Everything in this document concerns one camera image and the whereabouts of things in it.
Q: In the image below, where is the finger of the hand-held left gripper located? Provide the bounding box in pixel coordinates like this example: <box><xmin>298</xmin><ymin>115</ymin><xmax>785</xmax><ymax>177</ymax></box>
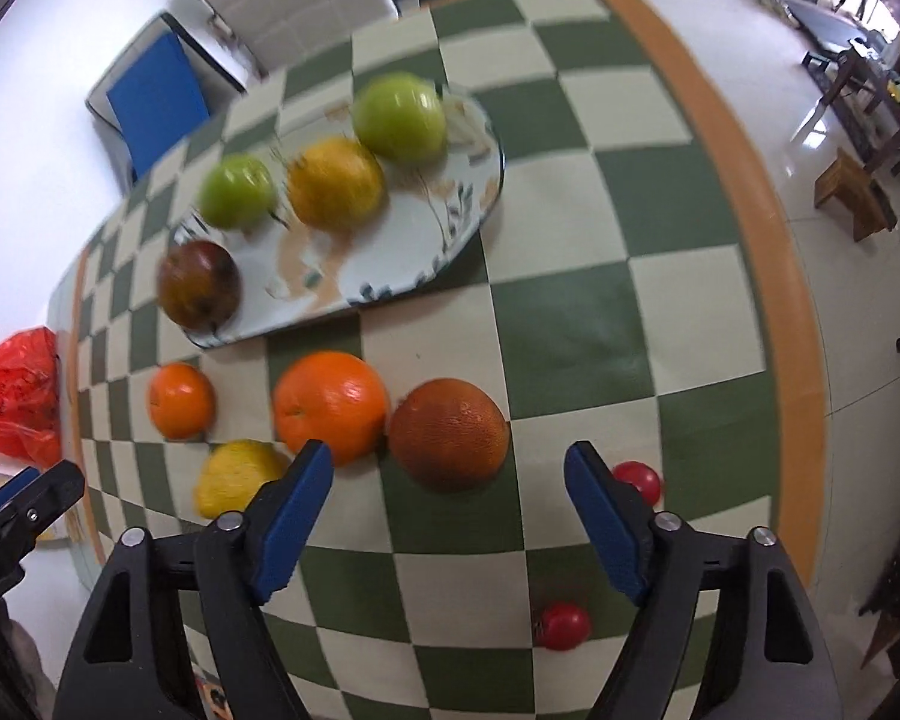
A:
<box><xmin>0</xmin><ymin>459</ymin><xmax>86</xmax><ymax>541</ymax></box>

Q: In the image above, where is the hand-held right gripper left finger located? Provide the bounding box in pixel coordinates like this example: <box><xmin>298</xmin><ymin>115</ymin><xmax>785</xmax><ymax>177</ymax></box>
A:
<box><xmin>51</xmin><ymin>441</ymin><xmax>336</xmax><ymax>720</ymax></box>

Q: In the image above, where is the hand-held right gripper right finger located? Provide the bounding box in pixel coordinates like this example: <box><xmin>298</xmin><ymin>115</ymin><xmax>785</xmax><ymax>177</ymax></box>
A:
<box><xmin>565</xmin><ymin>442</ymin><xmax>854</xmax><ymax>720</ymax></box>

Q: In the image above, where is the dark brownish orange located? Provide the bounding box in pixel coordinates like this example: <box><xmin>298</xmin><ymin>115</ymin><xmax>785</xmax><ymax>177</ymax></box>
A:
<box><xmin>387</xmin><ymin>379</ymin><xmax>512</xmax><ymax>494</ymax></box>

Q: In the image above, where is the oval patterned plate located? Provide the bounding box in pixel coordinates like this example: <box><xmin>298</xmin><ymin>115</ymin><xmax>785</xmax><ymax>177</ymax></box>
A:
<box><xmin>169</xmin><ymin>82</ymin><xmax>506</xmax><ymax>350</ymax></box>

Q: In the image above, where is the small red tomato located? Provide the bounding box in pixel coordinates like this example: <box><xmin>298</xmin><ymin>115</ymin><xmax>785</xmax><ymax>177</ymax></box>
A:
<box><xmin>534</xmin><ymin>601</ymin><xmax>593</xmax><ymax>652</ymax></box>
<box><xmin>612</xmin><ymin>461</ymin><xmax>662</xmax><ymax>507</ymax></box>

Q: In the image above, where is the yellow lemon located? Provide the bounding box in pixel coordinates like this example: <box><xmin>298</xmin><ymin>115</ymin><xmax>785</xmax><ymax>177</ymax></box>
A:
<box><xmin>193</xmin><ymin>439</ymin><xmax>292</xmax><ymax>520</ymax></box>

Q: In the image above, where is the red plastic bag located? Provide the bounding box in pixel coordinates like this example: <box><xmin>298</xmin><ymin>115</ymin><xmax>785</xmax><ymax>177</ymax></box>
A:
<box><xmin>0</xmin><ymin>327</ymin><xmax>64</xmax><ymax>467</ymax></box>

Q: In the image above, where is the large bright orange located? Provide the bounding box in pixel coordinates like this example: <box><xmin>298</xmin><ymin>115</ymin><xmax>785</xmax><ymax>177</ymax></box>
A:
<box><xmin>271</xmin><ymin>351</ymin><xmax>389</xmax><ymax>467</ymax></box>

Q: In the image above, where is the small bright orange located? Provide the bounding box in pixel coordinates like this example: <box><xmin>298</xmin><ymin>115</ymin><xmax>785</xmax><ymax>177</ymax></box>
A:
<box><xmin>147</xmin><ymin>363</ymin><xmax>217</xmax><ymax>441</ymax></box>

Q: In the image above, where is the green white checkered tablecloth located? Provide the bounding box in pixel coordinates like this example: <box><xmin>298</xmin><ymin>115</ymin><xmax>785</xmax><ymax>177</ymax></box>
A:
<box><xmin>45</xmin><ymin>0</ymin><xmax>830</xmax><ymax>720</ymax></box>

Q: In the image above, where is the dark red apple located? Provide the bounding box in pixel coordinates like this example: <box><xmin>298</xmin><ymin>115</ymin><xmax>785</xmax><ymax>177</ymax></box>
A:
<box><xmin>156</xmin><ymin>240</ymin><xmax>242</xmax><ymax>332</ymax></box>

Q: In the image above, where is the small green apple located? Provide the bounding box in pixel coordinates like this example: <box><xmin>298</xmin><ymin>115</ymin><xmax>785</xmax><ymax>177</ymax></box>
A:
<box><xmin>198</xmin><ymin>153</ymin><xmax>278</xmax><ymax>229</ymax></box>

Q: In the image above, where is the yellow orange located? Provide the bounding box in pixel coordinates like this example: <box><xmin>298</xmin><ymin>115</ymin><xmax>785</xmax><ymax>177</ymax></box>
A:
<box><xmin>286</xmin><ymin>136</ymin><xmax>386</xmax><ymax>233</ymax></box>

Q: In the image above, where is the chair with blue cushion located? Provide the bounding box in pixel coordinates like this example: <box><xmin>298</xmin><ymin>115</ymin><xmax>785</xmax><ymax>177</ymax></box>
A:
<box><xmin>85</xmin><ymin>11</ymin><xmax>247</xmax><ymax>188</ymax></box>

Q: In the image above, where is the large green apple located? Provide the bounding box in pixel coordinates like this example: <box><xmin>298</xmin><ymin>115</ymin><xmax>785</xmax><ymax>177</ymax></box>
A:
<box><xmin>352</xmin><ymin>73</ymin><xmax>449</xmax><ymax>164</ymax></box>

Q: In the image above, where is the small wooden stool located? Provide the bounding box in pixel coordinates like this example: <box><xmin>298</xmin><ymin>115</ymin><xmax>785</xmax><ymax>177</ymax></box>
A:
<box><xmin>814</xmin><ymin>147</ymin><xmax>899</xmax><ymax>242</ymax></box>

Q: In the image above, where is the dark wooden desk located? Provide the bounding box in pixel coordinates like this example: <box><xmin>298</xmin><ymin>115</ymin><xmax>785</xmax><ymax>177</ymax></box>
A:
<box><xmin>802</xmin><ymin>30</ymin><xmax>900</xmax><ymax>179</ymax></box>

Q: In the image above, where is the white padded chair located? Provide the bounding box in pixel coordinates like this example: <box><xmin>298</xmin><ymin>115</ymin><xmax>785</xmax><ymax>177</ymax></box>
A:
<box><xmin>193</xmin><ymin>0</ymin><xmax>400</xmax><ymax>77</ymax></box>

